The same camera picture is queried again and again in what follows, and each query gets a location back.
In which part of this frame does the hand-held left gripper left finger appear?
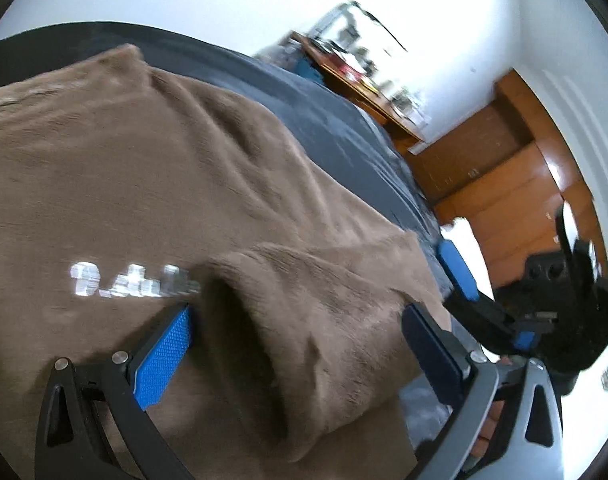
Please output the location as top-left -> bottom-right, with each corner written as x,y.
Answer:
34,302 -> 195,480

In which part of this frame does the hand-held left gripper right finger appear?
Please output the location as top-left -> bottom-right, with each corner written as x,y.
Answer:
401,302 -> 565,480

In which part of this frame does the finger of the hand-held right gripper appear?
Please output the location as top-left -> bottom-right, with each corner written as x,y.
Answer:
512,310 -> 559,356
435,239 -> 528,352

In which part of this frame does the brown fleece sweater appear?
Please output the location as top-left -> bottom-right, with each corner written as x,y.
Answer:
0,42 -> 453,467

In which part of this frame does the wooden wardrobe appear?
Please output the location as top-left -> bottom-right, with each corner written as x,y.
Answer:
408,70 -> 608,303

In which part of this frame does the dark grey bed sheet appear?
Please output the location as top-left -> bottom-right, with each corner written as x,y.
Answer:
0,20 -> 452,480

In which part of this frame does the wooden desk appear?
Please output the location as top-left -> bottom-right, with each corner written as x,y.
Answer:
288,30 -> 425,144

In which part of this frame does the blue box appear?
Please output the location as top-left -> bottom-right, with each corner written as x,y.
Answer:
294,55 -> 321,82

